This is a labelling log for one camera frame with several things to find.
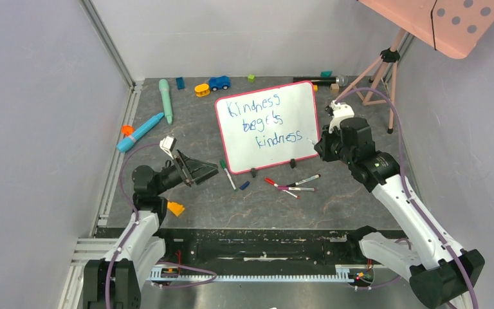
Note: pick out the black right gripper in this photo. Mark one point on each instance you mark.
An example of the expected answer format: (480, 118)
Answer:
(330, 147)

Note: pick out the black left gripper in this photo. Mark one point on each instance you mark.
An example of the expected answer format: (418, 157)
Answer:
(192, 170)

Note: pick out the blue marker cap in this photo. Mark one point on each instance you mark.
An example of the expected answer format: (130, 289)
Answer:
(244, 185)

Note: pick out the pink framed whiteboard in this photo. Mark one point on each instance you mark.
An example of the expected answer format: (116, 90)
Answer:
(268, 127)

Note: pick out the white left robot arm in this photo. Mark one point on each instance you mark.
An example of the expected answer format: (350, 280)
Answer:
(115, 280)

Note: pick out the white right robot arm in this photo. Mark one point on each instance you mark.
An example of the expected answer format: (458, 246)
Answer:
(438, 269)

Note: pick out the green capped marker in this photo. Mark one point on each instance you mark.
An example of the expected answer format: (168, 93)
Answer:
(229, 176)

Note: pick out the orange wedge block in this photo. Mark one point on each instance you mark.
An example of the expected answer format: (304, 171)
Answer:
(176, 208)

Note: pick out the black capped marker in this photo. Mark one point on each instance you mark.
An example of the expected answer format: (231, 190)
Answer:
(309, 179)

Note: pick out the wooden cube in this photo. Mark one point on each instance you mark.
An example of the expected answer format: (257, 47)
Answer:
(334, 88)

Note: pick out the teal block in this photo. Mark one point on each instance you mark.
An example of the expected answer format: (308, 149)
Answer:
(326, 73)

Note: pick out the large light blue marker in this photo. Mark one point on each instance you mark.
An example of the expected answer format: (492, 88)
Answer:
(128, 141)

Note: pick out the small orange toy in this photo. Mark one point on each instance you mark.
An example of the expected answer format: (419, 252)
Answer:
(127, 130)

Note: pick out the purple capped marker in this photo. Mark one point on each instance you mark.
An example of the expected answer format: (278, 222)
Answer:
(307, 189)

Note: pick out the red capped marker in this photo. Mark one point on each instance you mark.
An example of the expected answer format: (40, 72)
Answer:
(280, 188)

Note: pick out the yellow oval toy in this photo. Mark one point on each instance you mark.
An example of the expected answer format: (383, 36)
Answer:
(202, 90)

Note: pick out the dark blue block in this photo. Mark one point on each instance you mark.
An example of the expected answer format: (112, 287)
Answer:
(180, 83)

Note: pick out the teal toy microphone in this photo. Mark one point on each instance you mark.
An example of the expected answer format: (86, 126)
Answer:
(164, 88)

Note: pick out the blue toy car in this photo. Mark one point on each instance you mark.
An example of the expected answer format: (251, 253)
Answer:
(217, 83)

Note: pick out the pink tripod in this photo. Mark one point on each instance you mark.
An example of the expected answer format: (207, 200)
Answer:
(385, 69)

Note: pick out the pink perforated panel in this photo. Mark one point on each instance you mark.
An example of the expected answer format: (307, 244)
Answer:
(452, 27)

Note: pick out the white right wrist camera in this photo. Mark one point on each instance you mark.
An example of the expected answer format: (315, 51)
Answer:
(339, 111)

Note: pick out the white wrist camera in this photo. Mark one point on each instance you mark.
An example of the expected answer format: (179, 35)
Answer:
(167, 145)
(339, 111)

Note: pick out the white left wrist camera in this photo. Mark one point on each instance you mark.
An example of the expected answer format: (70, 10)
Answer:
(167, 145)

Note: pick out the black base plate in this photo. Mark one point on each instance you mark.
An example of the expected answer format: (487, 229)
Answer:
(261, 252)

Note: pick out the white toothed cable rail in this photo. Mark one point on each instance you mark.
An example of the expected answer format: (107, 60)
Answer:
(341, 275)

